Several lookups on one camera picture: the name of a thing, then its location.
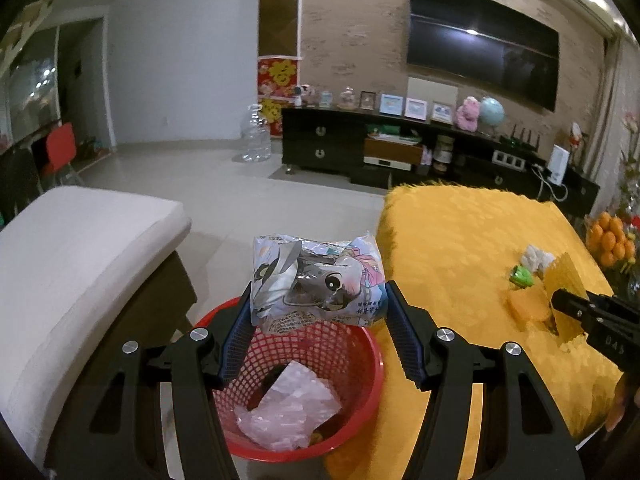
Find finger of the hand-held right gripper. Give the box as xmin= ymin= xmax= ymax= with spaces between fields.
xmin=552 ymin=305 xmax=596 ymax=338
xmin=552 ymin=287 xmax=640 ymax=313

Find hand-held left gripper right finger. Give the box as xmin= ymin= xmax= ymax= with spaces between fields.
xmin=385 ymin=280 xmax=586 ymax=480

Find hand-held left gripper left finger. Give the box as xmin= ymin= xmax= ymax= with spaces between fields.
xmin=44 ymin=282 xmax=251 ymax=480

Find yellow snack packet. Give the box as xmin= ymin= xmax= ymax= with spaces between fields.
xmin=507 ymin=250 xmax=593 ymax=356

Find red plastic basket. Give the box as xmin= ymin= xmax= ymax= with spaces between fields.
xmin=187 ymin=297 xmax=386 ymax=461

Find green snack packet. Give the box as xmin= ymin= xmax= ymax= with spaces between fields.
xmin=508 ymin=266 xmax=535 ymax=291

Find translucent plastic bag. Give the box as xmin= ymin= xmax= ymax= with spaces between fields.
xmin=235 ymin=362 xmax=343 ymax=453

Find cartoon printed snack bag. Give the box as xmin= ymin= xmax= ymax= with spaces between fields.
xmin=249 ymin=231 xmax=388 ymax=336

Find person's right hand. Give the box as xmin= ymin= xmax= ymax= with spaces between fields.
xmin=604 ymin=372 xmax=632 ymax=433

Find pile of oranges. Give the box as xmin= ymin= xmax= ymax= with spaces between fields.
xmin=585 ymin=212 xmax=638 ymax=271

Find yellow tablecloth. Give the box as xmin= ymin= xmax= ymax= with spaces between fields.
xmin=325 ymin=182 xmax=623 ymax=480

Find white standing device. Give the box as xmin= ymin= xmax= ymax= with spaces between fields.
xmin=547 ymin=145 xmax=571 ymax=186

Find white power strip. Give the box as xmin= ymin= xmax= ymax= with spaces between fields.
xmin=492 ymin=149 xmax=533 ymax=168

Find lucky cat figurine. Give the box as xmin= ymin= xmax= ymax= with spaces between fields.
xmin=567 ymin=121 xmax=586 ymax=166

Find black router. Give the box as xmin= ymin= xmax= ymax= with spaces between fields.
xmin=500 ymin=127 xmax=542 ymax=153

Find pink flower bouquet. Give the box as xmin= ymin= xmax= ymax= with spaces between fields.
xmin=617 ymin=110 xmax=640 ymax=211

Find white cushioned bench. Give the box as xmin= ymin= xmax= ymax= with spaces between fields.
xmin=0 ymin=185 xmax=197 ymax=466

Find stacked jars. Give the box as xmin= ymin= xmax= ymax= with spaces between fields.
xmin=432 ymin=135 xmax=456 ymax=176

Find beige curtain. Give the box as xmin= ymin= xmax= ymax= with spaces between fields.
xmin=585 ymin=25 xmax=640 ymax=221

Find clear water jug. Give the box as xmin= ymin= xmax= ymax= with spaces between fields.
xmin=242 ymin=103 xmax=272 ymax=163

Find light blue globe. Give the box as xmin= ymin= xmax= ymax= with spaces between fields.
xmin=479 ymin=96 xmax=506 ymax=141

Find green flat box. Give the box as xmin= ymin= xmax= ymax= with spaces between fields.
xmin=367 ymin=122 xmax=421 ymax=141

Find black TV cabinet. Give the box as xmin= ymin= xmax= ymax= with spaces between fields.
xmin=281 ymin=106 xmax=601 ymax=211

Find pink plush toy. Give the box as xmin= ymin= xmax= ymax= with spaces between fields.
xmin=455 ymin=96 xmax=482 ymax=131

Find red chair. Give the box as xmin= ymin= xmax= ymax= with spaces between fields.
xmin=42 ymin=122 xmax=83 ymax=186

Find black chair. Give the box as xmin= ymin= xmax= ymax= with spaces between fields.
xmin=0 ymin=147 xmax=43 ymax=226

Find wooden staircase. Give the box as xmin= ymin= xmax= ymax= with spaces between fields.
xmin=0 ymin=0 xmax=71 ymax=61

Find white cable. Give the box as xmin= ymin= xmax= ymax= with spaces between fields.
xmin=532 ymin=162 xmax=571 ymax=203

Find white wall panel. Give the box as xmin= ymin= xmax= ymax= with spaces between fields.
xmin=407 ymin=76 xmax=458 ymax=108

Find red floral wall poster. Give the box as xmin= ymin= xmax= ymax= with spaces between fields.
xmin=256 ymin=55 xmax=303 ymax=138

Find black wall television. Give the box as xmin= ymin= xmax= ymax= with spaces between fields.
xmin=406 ymin=0 xmax=560 ymax=113

